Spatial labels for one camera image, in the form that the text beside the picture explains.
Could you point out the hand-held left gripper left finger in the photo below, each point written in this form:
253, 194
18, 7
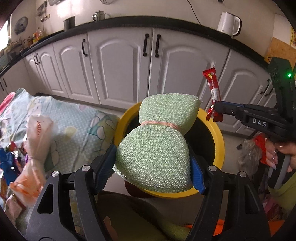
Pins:
105, 167

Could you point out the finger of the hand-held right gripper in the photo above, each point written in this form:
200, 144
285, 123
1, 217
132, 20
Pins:
227, 108

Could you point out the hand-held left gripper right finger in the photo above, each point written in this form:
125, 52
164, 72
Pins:
196, 172

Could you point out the red snack wrapper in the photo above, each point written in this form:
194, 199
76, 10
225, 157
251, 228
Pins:
214, 88

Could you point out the yellow-rimmed black bin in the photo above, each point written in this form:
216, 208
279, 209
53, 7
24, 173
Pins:
219, 148

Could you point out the green mesh sponge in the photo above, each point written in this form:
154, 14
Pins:
152, 157

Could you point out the person's right forearm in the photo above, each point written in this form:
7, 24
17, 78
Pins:
285, 194

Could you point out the person's right hand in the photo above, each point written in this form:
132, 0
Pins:
271, 151

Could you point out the clear plastic bag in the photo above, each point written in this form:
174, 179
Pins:
251, 157

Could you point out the light blue printed blanket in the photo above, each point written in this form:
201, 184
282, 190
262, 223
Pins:
76, 129

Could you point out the olive green cloth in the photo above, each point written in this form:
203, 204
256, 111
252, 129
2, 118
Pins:
134, 215

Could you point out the orange object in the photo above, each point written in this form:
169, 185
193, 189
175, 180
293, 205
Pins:
218, 228

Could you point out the cork board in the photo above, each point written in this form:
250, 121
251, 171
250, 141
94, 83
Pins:
281, 52

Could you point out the white and orange plastic bag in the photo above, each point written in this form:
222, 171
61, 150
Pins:
34, 148

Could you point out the white electric kettle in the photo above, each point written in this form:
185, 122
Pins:
227, 23

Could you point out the white kitchen cabinets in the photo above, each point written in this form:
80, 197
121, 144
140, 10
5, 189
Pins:
120, 74

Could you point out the pile of colourful wrappers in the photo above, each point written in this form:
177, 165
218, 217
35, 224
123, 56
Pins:
8, 162

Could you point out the red blanket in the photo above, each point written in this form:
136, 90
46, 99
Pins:
5, 102

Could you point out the dark metal canister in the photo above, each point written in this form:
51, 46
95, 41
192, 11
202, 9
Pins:
69, 23

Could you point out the row of bottles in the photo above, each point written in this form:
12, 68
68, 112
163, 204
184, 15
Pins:
35, 36

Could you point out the metal teapot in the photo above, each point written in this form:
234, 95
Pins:
99, 16

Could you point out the yellow wall poster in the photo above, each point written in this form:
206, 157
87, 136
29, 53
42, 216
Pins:
293, 36

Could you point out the white wall socket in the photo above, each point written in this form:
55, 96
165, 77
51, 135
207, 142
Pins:
46, 17

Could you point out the round wall decoration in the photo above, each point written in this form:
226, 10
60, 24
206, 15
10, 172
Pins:
21, 25

